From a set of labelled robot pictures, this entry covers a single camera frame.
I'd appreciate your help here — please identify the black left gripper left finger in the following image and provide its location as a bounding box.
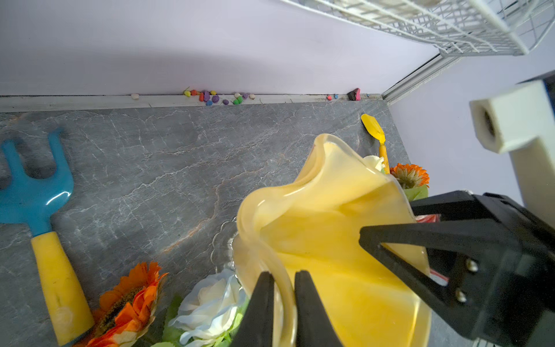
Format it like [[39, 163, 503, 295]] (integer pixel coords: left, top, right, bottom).
[[230, 272, 275, 347]]

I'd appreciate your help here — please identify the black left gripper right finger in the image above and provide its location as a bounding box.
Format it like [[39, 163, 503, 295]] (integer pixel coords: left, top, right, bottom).
[[294, 270, 342, 347]]

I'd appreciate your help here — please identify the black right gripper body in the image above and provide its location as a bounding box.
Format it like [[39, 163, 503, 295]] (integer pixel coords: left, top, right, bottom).
[[359, 191, 554, 346]]

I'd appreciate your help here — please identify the yellow ruffled glass vase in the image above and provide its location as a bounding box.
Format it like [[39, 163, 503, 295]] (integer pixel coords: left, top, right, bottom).
[[233, 134, 432, 346]]

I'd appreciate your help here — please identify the orange gerbera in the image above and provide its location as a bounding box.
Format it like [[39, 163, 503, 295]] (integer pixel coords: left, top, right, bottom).
[[74, 263, 167, 346], [390, 163, 429, 189]]

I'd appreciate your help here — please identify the white rose left upper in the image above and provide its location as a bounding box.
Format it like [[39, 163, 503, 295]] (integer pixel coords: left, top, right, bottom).
[[166, 269, 248, 346]]

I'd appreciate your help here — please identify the cream white rose right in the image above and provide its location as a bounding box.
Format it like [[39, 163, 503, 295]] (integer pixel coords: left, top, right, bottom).
[[363, 156, 385, 173]]

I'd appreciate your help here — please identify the yellow toy shovel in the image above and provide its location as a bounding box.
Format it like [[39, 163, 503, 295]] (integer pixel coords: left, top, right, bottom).
[[361, 114, 390, 174]]

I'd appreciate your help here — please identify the colourful pebbles heap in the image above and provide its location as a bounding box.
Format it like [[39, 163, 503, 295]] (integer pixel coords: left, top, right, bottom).
[[129, 86, 361, 107]]

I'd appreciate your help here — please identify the blue yellow toy rake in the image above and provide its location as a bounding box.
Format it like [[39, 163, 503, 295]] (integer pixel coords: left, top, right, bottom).
[[1, 130, 94, 346]]

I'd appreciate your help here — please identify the white wire wall shelf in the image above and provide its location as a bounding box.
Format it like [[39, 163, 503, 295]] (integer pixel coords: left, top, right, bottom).
[[292, 0, 554, 57]]

